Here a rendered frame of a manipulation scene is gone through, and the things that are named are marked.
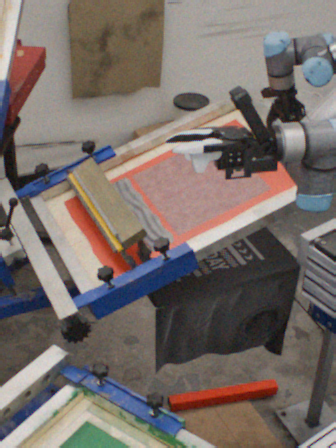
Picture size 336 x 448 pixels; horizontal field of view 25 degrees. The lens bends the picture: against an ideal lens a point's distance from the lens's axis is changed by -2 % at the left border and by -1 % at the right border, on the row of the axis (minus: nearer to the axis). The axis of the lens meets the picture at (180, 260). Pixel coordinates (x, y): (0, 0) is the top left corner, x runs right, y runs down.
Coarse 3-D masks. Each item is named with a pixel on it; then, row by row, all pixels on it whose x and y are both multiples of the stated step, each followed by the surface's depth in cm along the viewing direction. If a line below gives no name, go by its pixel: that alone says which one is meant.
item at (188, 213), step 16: (224, 176) 227; (256, 176) 224; (272, 176) 223; (288, 176) 221; (192, 192) 226; (208, 192) 224; (224, 192) 222; (240, 192) 221; (256, 192) 219; (272, 192) 218; (160, 208) 224; (176, 208) 222; (192, 208) 221; (208, 208) 219; (224, 208) 217; (240, 208) 216; (176, 224) 217; (192, 224) 216; (208, 224) 214; (96, 240) 221; (176, 240) 213; (96, 256) 216; (112, 256) 214
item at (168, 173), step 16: (160, 160) 240; (176, 160) 238; (128, 176) 238; (144, 176) 236; (160, 176) 235; (176, 176) 233; (192, 176) 231; (208, 176) 229; (144, 192) 231; (160, 192) 229; (176, 192) 227; (80, 208) 233; (80, 224) 227
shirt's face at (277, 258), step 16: (256, 240) 244; (272, 240) 245; (272, 256) 238; (288, 256) 238; (224, 272) 231; (240, 272) 231; (256, 272) 231; (272, 272) 232; (160, 288) 224; (176, 288) 224; (192, 288) 224; (208, 288) 225
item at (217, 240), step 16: (208, 112) 247; (224, 112) 250; (160, 128) 247; (176, 128) 245; (192, 128) 248; (128, 144) 245; (144, 144) 244; (160, 144) 246; (112, 160) 242; (48, 192) 238; (48, 208) 231; (272, 208) 207; (288, 208) 209; (48, 224) 225; (240, 224) 206; (256, 224) 207; (64, 240) 218; (208, 240) 204; (224, 240) 205; (64, 256) 213; (80, 272) 207; (80, 288) 203
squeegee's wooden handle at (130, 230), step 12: (84, 168) 229; (96, 168) 227; (84, 180) 225; (96, 180) 223; (108, 180) 222; (96, 192) 220; (108, 192) 218; (108, 204) 214; (120, 204) 212; (108, 216) 211; (120, 216) 209; (132, 216) 207; (120, 228) 206; (132, 228) 204; (144, 228) 203; (120, 240) 203; (132, 240) 203
